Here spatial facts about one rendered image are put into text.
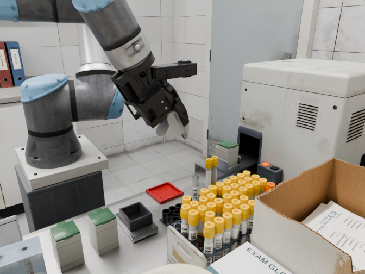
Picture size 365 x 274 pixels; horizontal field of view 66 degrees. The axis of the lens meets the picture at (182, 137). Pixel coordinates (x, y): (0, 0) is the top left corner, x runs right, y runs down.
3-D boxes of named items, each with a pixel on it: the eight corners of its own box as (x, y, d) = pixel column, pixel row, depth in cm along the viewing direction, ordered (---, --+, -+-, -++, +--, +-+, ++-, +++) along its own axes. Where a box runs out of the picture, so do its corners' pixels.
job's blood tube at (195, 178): (195, 215, 62) (196, 174, 58) (199, 218, 61) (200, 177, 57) (190, 218, 61) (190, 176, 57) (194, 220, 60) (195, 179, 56)
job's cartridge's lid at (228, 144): (226, 141, 77) (226, 138, 76) (239, 146, 73) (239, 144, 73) (215, 144, 74) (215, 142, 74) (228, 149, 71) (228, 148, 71)
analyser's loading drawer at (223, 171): (246, 157, 86) (247, 141, 84) (264, 164, 81) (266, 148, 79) (194, 176, 75) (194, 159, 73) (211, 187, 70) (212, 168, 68)
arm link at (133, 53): (128, 27, 53) (150, 27, 47) (140, 49, 56) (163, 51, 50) (96, 50, 51) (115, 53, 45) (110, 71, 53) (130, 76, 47)
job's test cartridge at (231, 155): (225, 161, 79) (226, 140, 77) (237, 167, 75) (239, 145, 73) (214, 165, 77) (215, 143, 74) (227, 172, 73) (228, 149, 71)
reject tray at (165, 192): (168, 184, 75) (168, 181, 75) (183, 194, 70) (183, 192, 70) (145, 192, 71) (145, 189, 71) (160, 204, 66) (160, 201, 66)
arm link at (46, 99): (28, 118, 82) (19, 71, 77) (77, 115, 87) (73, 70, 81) (23, 135, 72) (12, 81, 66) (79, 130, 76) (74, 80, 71)
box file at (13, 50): (21, 81, 230) (13, 41, 219) (26, 86, 210) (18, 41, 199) (11, 82, 226) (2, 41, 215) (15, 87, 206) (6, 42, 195)
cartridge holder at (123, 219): (138, 210, 64) (137, 197, 63) (158, 232, 57) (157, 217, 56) (115, 219, 61) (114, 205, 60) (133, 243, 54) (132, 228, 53)
